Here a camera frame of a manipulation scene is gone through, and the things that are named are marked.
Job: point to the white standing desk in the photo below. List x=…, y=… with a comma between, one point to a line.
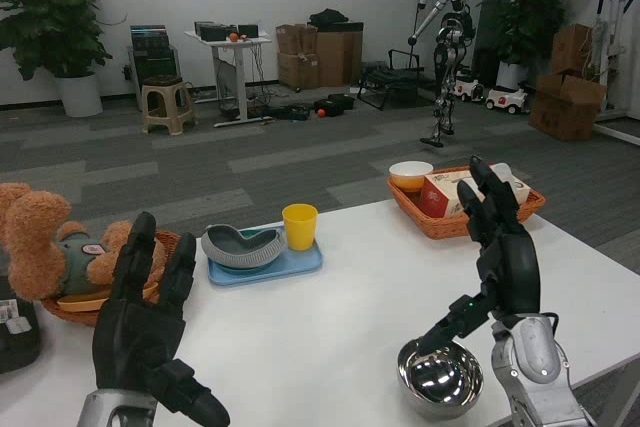
x=232, y=72

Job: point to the white toy car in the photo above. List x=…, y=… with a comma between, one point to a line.
x=469, y=89
x=507, y=99

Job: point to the white tripod stand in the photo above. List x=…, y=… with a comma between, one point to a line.
x=607, y=37

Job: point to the large brown cardboard box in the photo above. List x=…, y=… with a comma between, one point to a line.
x=337, y=59

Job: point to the black equipment rack stack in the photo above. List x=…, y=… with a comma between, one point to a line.
x=154, y=59

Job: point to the orange plate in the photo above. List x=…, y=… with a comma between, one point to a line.
x=80, y=303

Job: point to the black plastic case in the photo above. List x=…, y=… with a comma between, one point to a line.
x=17, y=342

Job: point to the open brown cardboard box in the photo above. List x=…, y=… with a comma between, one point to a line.
x=565, y=109
x=296, y=38

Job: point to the closed brown cardboard box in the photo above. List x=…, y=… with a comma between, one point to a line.
x=297, y=69

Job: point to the small black device box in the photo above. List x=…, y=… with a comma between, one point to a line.
x=248, y=30

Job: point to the white plant pot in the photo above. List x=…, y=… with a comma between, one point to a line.
x=511, y=76
x=80, y=96

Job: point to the grey oval bowl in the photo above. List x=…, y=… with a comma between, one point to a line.
x=235, y=253

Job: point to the tall brown cardboard box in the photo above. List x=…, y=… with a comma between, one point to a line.
x=572, y=49

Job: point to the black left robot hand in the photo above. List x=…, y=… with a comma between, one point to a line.
x=130, y=337

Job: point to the red and white tissue box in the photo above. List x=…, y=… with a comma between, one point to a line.
x=442, y=197

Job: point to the white and orange bowl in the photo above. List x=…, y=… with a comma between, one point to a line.
x=410, y=174

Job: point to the silver black humanoid robot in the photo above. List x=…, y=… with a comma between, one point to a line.
x=450, y=37

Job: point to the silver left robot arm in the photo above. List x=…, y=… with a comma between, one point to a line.
x=112, y=409

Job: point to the light blue plastic tray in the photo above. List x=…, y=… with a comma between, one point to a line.
x=295, y=264

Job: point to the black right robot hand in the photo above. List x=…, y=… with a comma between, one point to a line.
x=512, y=272

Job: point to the yellow plastic cup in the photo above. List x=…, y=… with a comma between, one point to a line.
x=300, y=229

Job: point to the black floor case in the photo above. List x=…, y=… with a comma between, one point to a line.
x=342, y=101

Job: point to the black folding cot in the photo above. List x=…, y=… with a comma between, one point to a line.
x=395, y=82

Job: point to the large green potted plant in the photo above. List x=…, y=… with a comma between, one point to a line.
x=45, y=7
x=530, y=2

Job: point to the beige plastic stool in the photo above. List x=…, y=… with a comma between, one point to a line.
x=167, y=107

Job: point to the black cloth bundle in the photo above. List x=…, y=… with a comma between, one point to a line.
x=327, y=17

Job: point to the brown teddy bear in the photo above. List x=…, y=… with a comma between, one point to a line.
x=37, y=242

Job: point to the shiny metal bowl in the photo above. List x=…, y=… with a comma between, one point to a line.
x=440, y=387

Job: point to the orange wicker basket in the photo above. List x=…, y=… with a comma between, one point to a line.
x=440, y=227
x=75, y=317

